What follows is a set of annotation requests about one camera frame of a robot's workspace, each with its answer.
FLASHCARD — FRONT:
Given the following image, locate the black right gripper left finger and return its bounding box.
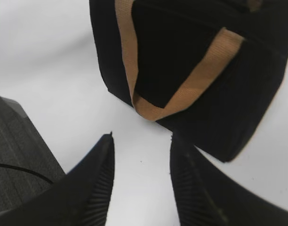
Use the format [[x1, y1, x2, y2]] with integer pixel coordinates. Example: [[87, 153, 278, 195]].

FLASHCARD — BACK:
[[0, 134, 115, 226]]

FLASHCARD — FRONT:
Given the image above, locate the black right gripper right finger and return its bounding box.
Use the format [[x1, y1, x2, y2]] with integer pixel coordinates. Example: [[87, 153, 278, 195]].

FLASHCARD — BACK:
[[170, 132, 288, 226]]

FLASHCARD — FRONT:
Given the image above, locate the black tote bag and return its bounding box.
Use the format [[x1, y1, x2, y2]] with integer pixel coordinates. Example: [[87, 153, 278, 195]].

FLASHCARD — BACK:
[[89, 0, 288, 162]]

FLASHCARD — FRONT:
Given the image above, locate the thin black floor cable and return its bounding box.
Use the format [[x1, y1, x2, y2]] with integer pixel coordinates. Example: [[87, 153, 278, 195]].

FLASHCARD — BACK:
[[0, 162, 54, 185]]

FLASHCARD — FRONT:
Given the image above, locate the tan front bag handle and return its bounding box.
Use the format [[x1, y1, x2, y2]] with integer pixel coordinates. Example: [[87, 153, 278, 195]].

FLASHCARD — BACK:
[[114, 0, 244, 121]]

